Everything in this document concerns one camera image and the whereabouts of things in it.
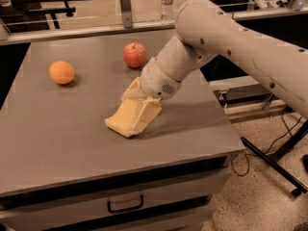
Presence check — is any metal railing post left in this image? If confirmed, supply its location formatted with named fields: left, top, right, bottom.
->
left=119, top=0, right=133, bottom=28

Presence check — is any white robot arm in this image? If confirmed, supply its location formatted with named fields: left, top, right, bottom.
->
left=121, top=0, right=308, bottom=137

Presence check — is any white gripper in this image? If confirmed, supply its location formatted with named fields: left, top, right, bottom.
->
left=121, top=58, right=181, bottom=135

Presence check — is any black drawer handle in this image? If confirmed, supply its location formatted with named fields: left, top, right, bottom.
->
left=107, top=194, right=144, bottom=214

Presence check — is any black metal stand frame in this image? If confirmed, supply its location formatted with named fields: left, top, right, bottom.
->
left=241, top=121, right=308, bottom=197

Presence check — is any grey cabinet drawer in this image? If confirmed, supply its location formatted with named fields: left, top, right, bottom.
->
left=0, top=167, right=230, bottom=231

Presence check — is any clear plastic water bottle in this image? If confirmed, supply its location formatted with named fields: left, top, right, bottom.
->
left=161, top=0, right=173, bottom=20

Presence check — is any yellow sponge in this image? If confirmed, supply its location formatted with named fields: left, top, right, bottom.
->
left=105, top=99, right=138, bottom=138

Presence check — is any orange fruit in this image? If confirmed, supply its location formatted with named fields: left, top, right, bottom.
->
left=49, top=61, right=75, bottom=85

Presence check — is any red apple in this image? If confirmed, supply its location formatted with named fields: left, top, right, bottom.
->
left=122, top=42, right=146, bottom=68

